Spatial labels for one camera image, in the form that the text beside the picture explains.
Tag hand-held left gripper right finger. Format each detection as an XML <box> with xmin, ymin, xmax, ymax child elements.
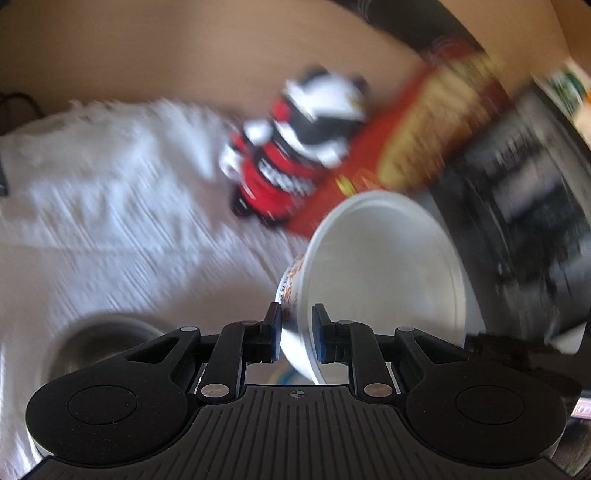
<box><xmin>313</xmin><ymin>303</ymin><xmax>467</xmax><ymax>406</ymax></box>

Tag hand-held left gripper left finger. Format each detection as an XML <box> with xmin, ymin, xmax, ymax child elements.
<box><xmin>126</xmin><ymin>302</ymin><xmax>283</xmax><ymax>406</ymax></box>

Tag white bowl with orange print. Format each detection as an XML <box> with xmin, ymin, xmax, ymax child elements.
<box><xmin>274</xmin><ymin>190</ymin><xmax>467</xmax><ymax>386</ymax></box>

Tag stainless steel bowl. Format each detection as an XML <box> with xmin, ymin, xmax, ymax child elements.
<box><xmin>44</xmin><ymin>313</ymin><xmax>164</xmax><ymax>376</ymax></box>

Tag panda figurine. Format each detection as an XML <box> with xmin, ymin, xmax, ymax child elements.
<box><xmin>219</xmin><ymin>67</ymin><xmax>370</xmax><ymax>227</ymax></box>

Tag white textured cloth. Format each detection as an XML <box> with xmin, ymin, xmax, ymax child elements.
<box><xmin>0</xmin><ymin>99</ymin><xmax>315</xmax><ymax>480</ymax></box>

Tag red snack bag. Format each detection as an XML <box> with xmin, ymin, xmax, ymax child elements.
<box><xmin>284</xmin><ymin>39</ymin><xmax>509</xmax><ymax>238</ymax></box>

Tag white computer case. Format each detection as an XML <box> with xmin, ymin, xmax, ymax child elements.
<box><xmin>406</xmin><ymin>69</ymin><xmax>591</xmax><ymax>356</ymax></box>

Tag decorations on computer case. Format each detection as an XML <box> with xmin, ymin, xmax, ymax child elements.
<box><xmin>547</xmin><ymin>69</ymin><xmax>591</xmax><ymax>116</ymax></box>

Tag black wall power strip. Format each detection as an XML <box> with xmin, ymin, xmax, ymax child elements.
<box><xmin>332</xmin><ymin>0</ymin><xmax>481</xmax><ymax>51</ymax></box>

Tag black cable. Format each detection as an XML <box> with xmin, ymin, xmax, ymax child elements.
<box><xmin>0</xmin><ymin>91</ymin><xmax>43</xmax><ymax>117</ymax></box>

